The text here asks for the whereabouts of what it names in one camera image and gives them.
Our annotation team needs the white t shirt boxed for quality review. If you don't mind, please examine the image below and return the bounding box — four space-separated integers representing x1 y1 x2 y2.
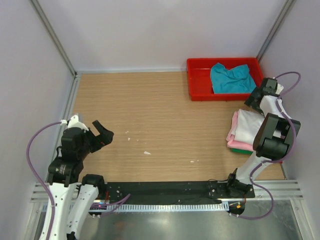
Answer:
234 109 265 145

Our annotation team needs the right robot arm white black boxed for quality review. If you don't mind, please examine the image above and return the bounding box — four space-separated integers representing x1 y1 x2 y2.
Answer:
225 78 301 198

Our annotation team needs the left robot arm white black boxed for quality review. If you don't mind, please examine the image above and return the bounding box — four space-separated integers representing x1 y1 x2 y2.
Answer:
39 120 114 240

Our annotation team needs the teal t shirt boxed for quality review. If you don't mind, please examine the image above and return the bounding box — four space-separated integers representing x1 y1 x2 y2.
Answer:
210 62 257 94

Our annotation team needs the folded pink t shirt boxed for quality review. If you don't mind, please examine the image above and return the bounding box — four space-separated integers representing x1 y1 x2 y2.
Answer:
226 111 253 152

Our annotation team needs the red plastic tray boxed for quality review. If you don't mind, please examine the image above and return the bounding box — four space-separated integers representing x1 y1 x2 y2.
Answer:
186 57 264 101

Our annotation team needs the folded green t shirt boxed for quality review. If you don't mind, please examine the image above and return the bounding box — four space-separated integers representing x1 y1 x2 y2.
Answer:
230 148 253 155

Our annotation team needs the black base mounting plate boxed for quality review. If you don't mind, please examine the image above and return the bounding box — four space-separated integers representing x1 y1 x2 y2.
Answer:
105 179 255 205

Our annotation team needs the right aluminium frame post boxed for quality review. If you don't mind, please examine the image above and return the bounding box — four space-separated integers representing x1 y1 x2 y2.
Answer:
256 0 297 63

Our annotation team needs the aluminium frame post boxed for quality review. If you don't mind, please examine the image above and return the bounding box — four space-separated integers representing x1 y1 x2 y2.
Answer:
29 0 77 78
256 0 297 63

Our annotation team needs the aluminium front rail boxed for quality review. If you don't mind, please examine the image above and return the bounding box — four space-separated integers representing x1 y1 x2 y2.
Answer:
30 179 303 203

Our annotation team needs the left aluminium frame post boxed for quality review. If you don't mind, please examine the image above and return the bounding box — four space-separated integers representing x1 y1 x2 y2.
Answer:
29 0 77 78

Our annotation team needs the white slotted cable duct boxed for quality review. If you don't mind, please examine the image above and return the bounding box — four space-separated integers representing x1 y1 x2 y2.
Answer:
42 201 230 212

